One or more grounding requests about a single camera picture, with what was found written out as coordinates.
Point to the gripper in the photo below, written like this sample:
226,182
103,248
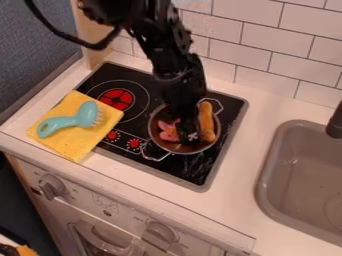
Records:
182,85

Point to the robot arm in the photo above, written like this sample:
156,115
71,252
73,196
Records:
160,30

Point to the orange toy bread stick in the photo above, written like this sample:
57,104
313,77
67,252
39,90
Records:
206,123

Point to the pink rabbit plush toy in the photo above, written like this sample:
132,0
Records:
167,132

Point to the toy stove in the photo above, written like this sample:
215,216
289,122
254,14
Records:
133,83

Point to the toy sink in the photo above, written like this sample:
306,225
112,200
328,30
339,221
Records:
302,180

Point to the silver pot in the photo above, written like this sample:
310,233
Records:
185,148

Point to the teal brush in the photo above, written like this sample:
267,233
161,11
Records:
82,116

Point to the yellow cloth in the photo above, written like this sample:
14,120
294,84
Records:
73,140

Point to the tap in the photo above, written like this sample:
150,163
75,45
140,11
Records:
335,125

